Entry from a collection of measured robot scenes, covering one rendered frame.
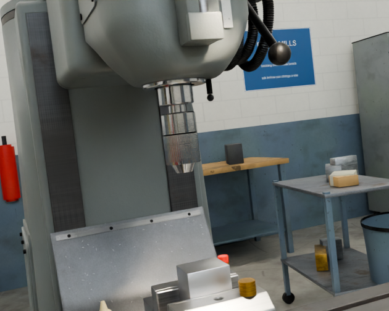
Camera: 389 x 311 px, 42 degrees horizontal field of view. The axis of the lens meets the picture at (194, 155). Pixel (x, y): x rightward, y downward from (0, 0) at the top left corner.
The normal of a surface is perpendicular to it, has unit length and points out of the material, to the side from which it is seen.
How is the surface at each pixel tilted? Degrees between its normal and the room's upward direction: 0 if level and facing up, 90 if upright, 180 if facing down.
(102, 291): 63
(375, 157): 90
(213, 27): 90
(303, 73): 90
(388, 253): 94
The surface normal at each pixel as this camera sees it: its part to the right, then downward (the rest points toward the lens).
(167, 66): 0.00, 0.76
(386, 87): -0.93, 0.13
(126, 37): -0.41, 0.47
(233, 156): 0.05, 0.04
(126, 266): 0.26, -0.43
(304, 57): 0.36, 0.00
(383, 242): -0.75, 0.18
